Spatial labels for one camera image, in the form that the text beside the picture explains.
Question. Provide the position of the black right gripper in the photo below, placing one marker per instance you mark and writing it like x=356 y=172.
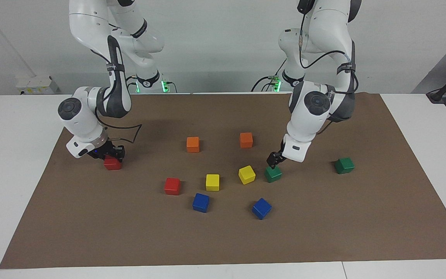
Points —
x=101 y=152

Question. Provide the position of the yellow cube block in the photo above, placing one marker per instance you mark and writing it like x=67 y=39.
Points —
x=212 y=182
x=246 y=174

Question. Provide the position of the green cube block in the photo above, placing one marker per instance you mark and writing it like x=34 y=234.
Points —
x=344 y=165
x=274 y=175

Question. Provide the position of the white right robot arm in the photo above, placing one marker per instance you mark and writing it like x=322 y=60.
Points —
x=79 y=116

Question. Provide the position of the brown table mat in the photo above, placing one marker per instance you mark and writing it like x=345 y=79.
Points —
x=323 y=213

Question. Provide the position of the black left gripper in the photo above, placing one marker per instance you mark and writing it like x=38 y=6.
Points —
x=280 y=150

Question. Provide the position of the orange cube block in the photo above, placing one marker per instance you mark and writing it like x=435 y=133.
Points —
x=246 y=140
x=192 y=144

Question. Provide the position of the red cube block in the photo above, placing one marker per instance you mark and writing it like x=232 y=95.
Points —
x=112 y=165
x=172 y=186

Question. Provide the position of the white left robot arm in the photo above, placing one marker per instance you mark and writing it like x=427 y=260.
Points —
x=312 y=112

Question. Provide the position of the white box with yellow label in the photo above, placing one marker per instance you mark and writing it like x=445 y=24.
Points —
x=37 y=83

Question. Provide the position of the blue cube block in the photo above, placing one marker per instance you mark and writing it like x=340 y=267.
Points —
x=261 y=208
x=201 y=202

